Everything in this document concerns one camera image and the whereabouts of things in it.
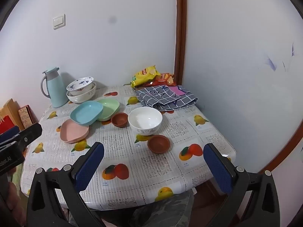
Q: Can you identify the person's left hand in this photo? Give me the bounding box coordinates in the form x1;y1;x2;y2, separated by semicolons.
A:
5;181;27;227

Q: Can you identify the blue print porcelain bowl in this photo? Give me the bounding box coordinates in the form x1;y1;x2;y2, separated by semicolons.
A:
66;77;94;91

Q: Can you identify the pink plastic plate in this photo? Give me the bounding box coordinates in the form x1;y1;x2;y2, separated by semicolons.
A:
60;119;90;144

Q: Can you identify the grey checked cloth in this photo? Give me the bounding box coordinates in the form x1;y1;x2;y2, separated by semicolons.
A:
135;85;198;111

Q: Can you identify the brown wooden door frame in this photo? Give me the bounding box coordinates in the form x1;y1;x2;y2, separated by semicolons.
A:
174;0;188;87

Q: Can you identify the red chip bag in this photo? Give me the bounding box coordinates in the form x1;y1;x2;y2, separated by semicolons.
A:
144;73;177;87

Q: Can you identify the brown wooden baseboard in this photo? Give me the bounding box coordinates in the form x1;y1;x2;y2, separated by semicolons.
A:
258;120;303;174

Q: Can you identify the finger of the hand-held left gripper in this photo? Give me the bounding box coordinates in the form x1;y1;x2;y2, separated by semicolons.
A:
0;126;20;145
15;122;43;151

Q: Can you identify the light blue thermos jug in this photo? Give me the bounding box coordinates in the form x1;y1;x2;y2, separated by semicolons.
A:
41;67;69;108

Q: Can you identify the white ceramic bowl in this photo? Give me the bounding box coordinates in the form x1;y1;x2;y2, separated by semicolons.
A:
128;107;163;136

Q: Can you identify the green plastic plate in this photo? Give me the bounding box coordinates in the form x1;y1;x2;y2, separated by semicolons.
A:
96;99;120;121

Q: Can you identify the blue plastic plate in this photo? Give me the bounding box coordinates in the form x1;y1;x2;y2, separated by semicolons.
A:
70;101;104;126

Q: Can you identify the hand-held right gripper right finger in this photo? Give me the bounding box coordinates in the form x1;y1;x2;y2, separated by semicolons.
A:
203;143;281;227

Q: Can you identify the yellow chip bag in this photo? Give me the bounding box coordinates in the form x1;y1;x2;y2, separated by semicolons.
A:
130;65;161;88

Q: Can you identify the large white patterned bowl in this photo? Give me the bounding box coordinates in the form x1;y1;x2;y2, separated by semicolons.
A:
66;82;97;104

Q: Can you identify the small brown bowl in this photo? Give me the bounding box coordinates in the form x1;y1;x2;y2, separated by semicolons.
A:
147;135;171;155
111;113;129;128

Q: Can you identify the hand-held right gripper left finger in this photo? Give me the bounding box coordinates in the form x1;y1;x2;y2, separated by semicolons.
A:
26;142;106;227

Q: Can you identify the fruit print tablecloth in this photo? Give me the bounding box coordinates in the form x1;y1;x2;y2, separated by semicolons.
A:
20;85;237;210

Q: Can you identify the patterned cardboard box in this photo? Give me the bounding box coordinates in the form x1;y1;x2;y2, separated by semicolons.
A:
18;104;34;127

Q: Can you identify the white light switch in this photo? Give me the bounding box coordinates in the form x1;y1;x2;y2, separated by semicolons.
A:
52;14;66;30

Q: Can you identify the red box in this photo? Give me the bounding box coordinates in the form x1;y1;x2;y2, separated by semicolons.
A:
0;115;15;135

